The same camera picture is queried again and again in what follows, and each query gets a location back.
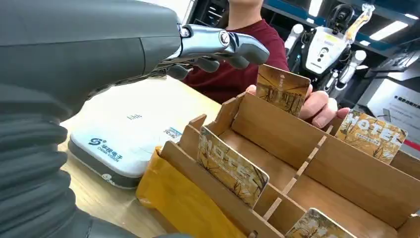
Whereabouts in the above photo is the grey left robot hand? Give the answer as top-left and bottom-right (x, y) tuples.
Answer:
(0, 0), (271, 122)

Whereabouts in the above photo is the golden hotel key card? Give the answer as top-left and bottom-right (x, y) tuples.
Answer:
(334, 110), (409, 165)
(284, 207), (357, 238)
(255, 64), (312, 118)
(196, 126), (270, 210)

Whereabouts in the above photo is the grey white card reader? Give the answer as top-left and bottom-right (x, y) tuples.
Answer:
(68, 82), (184, 190)

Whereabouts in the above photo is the person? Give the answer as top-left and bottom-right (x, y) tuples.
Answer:
(182, 0), (351, 129)

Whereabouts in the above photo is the ceiling light panel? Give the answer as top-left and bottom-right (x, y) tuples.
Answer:
(368, 20), (410, 42)
(308, 0), (324, 18)

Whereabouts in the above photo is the person's hand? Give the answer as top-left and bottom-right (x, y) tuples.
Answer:
(246, 83), (351, 129)

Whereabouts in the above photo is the white humanoid robot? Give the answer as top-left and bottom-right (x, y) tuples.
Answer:
(284, 3), (377, 100)

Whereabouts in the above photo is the wooden compartment box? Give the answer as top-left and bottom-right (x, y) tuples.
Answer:
(157, 92), (420, 238)

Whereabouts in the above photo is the white sign panel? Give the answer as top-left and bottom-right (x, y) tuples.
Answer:
(355, 78), (420, 147)

